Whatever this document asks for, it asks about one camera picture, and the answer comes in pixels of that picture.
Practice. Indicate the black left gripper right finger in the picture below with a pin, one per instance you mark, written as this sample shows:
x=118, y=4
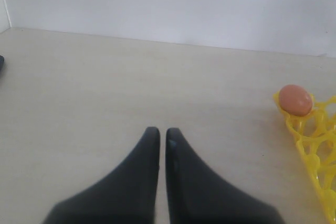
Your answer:
x=196, y=194

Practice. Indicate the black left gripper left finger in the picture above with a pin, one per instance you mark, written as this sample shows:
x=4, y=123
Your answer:
x=126, y=195

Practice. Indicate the yellow plastic egg tray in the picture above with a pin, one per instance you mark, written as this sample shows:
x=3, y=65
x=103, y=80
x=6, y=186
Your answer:
x=314, y=137

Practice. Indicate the dark cloth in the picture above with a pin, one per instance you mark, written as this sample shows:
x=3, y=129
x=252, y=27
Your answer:
x=2, y=61

